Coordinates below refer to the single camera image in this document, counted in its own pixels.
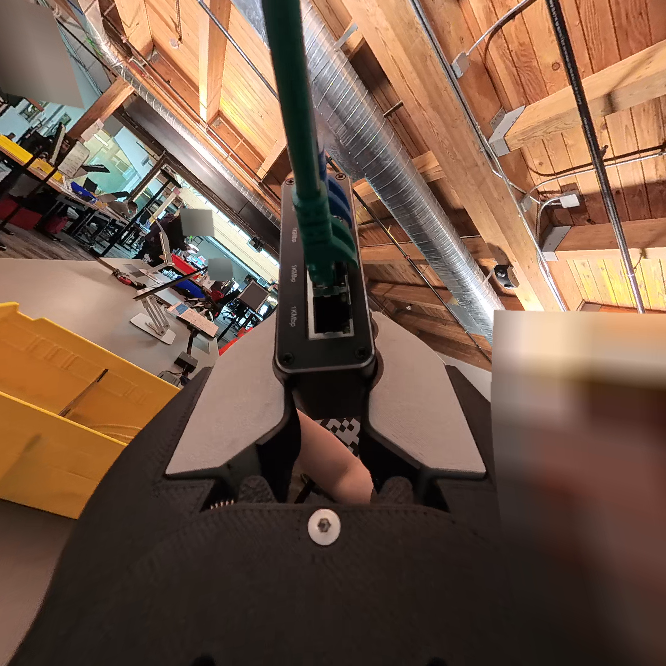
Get computer monitor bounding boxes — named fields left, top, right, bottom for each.
left=237, top=280, right=271, bottom=311

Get thin spiral metal duct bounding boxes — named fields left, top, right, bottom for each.
left=78, top=0, right=284, bottom=222

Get yellow plastic bin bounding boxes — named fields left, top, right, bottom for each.
left=0, top=301, right=182, bottom=519

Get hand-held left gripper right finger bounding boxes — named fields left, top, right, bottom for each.
left=358, top=312, right=488, bottom=475

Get black divider panel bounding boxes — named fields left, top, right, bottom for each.
left=58, top=368, right=109, bottom=418

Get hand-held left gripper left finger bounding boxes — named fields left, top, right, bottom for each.
left=165, top=324, right=302, bottom=477

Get blue ethernet cable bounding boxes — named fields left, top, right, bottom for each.
left=315, top=146, right=350, bottom=232

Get red crates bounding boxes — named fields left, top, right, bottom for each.
left=0, top=197, right=68, bottom=235

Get black ethernet switch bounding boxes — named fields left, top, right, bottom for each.
left=273, top=174, right=376, bottom=419

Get row of yellow storage bins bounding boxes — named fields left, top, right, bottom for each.
left=0, top=134, right=63, bottom=180

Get black white checkered fabric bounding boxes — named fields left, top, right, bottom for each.
left=315, top=415, right=363, bottom=459

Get black ceiling pipe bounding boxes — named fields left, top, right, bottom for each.
left=546, top=0, right=647, bottom=314

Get white laptop stand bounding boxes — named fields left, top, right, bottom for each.
left=130, top=297, right=178, bottom=345

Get person's right forearm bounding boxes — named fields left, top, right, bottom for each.
left=298, top=408, right=375, bottom=504

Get green ethernet cable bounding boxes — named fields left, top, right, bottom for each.
left=262, top=0, right=359, bottom=292

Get wide spiral metal duct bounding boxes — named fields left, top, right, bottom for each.
left=291, top=0, right=508, bottom=341

